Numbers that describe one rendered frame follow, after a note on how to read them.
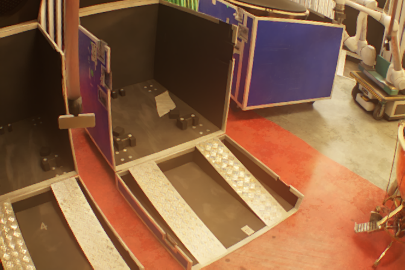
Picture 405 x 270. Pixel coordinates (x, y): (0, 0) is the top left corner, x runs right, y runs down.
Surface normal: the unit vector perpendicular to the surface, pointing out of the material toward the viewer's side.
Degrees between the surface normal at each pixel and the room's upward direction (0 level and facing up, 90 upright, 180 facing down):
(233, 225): 1
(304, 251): 0
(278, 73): 90
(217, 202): 1
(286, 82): 90
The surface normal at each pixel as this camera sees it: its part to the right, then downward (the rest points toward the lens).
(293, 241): 0.09, -0.85
